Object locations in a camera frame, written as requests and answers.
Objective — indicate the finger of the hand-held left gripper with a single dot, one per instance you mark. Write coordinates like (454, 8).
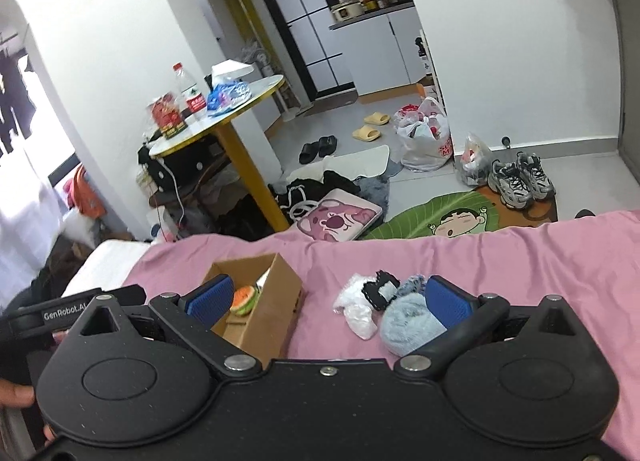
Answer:
(129, 295)

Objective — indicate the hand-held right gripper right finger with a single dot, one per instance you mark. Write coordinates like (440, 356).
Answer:
(450, 303)

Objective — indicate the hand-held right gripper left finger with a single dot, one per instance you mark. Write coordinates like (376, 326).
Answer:
(212, 298)

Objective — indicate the watermelon slice plush toy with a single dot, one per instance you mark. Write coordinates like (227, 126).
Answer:
(245, 300)

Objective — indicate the blue-grey knit sock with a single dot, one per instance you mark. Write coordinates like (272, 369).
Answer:
(412, 285)

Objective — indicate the grey-blue fluffy sock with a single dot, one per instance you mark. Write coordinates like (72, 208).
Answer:
(405, 326)

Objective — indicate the brown cardboard box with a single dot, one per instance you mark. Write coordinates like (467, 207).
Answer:
(280, 301)

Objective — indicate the black white-trimmed sock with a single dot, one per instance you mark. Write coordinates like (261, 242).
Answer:
(372, 291)

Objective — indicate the white fluffy sock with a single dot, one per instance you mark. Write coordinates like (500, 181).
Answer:
(350, 291)

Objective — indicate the person's left hand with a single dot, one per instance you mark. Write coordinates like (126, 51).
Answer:
(15, 393)

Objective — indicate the white pillow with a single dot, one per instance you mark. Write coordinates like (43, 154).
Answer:
(110, 261)

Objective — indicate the white card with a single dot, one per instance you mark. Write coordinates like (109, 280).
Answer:
(264, 277)

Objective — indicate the brown cloth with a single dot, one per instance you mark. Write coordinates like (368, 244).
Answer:
(60, 266)

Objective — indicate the dark clothes pile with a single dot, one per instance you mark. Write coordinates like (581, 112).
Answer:
(240, 221)

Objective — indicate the green leaf cartoon mat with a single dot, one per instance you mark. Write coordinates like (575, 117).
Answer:
(415, 213)

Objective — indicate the orange cloth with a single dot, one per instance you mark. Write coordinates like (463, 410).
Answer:
(87, 198)

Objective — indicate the white curtain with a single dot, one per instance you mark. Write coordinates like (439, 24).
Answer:
(25, 216)

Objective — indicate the pink bedsheet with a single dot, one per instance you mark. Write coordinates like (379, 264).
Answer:
(350, 251)

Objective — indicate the black polka dot bag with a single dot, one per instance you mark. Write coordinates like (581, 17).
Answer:
(165, 173)

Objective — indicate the brown doormat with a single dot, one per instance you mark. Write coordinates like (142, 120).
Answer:
(542, 211)

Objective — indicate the grey sneaker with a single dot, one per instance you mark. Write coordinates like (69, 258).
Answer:
(510, 186)
(537, 176)

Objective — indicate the round table with yellow leg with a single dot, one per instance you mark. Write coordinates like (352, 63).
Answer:
(247, 171)

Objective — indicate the pink bear cushion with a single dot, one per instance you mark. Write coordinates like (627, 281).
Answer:
(340, 218)

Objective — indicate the small clear plastic bag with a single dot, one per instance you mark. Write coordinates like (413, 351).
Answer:
(475, 166)

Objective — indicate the white plastic shopping bag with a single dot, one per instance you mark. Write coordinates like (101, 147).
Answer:
(425, 151)

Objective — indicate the white rug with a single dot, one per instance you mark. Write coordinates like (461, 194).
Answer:
(360, 161)

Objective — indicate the red snack bag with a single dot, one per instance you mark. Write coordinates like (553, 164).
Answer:
(167, 116)

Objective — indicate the yellow slipper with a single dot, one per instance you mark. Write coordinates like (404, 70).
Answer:
(367, 133)
(376, 118)

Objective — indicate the blue plastic bag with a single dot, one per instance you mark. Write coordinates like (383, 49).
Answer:
(225, 96)

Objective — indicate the clear water bottle red label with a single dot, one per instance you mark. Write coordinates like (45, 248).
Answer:
(192, 96)

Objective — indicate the orange cardboard box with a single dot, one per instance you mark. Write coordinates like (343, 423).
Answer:
(425, 87)

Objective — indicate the dark hanging clothes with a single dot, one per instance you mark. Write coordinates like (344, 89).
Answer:
(12, 101)

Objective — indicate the white box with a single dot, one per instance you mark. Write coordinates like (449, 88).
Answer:
(235, 70)

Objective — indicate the white stand fan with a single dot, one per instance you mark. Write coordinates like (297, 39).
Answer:
(257, 55)

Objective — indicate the white kitchen cabinet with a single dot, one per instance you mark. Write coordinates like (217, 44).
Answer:
(375, 51)

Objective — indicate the grey wardrobe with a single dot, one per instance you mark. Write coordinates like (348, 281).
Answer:
(627, 66)

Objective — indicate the white rice cooker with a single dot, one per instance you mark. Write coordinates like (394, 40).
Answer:
(346, 11)

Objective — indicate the black-framed glass door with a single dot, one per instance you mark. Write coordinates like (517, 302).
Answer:
(305, 1)

